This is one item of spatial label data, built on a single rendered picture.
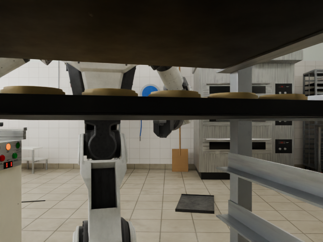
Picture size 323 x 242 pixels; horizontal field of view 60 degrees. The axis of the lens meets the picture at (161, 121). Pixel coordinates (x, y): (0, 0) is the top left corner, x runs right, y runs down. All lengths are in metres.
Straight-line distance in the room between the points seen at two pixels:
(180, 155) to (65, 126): 2.33
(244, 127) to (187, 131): 4.97
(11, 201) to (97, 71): 0.99
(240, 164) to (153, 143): 5.01
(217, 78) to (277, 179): 4.18
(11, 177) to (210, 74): 3.49
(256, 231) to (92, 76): 0.74
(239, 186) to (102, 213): 0.55
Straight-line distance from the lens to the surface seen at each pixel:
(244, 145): 0.53
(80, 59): 0.45
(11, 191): 1.76
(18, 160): 1.72
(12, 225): 1.81
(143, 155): 5.53
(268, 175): 0.45
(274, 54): 0.42
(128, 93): 0.24
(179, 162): 5.25
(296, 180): 0.40
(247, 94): 0.28
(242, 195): 0.54
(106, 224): 0.96
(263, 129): 4.70
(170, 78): 1.22
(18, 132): 1.76
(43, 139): 6.02
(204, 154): 4.53
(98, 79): 1.02
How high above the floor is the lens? 0.95
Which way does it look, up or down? level
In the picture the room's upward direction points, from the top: straight up
